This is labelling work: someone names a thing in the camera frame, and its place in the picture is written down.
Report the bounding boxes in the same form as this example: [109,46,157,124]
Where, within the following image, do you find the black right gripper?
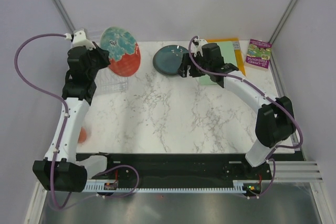
[176,52,212,77]

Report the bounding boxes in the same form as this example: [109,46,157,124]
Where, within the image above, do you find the blue floral plate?
[152,45,188,69]

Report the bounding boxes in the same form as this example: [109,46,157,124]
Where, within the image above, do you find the pink rimmed teal plate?
[100,27,141,77]

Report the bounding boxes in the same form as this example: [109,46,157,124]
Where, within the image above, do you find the grey plate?
[155,67,179,77]

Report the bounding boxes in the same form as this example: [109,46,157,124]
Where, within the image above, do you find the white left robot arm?
[33,46,115,193]

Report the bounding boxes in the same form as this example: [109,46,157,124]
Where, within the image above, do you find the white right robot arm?
[177,38,296,179]

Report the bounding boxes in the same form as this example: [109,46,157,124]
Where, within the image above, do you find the green folder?
[198,40,238,86]

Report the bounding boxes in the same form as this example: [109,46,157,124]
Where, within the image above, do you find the orange folder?
[207,38,246,75]

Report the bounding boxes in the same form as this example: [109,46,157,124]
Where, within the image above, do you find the purple children's book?
[245,39,272,69]

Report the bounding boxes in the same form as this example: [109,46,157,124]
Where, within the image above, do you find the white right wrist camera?
[190,37,208,54]

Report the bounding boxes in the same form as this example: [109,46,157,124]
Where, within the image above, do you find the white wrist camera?
[190,37,208,54]
[64,29,96,50]

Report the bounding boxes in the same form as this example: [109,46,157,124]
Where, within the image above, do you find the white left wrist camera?
[64,29,96,50]

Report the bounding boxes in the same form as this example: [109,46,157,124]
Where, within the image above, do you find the white wire dish rack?
[86,28,129,94]

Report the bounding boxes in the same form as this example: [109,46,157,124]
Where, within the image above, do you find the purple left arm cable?
[14,33,139,210]

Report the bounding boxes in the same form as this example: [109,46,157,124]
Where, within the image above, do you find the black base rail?
[83,152,271,189]

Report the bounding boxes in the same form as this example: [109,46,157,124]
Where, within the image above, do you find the white cable duct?
[82,179,261,194]

